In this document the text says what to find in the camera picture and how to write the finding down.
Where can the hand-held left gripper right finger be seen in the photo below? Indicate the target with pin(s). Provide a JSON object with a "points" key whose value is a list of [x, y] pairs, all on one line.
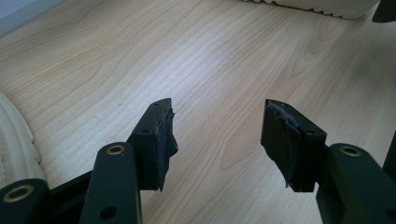
{"points": [[292, 146]]}

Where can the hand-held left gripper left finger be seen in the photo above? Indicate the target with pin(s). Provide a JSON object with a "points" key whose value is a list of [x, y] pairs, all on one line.
{"points": [[152, 149]]}

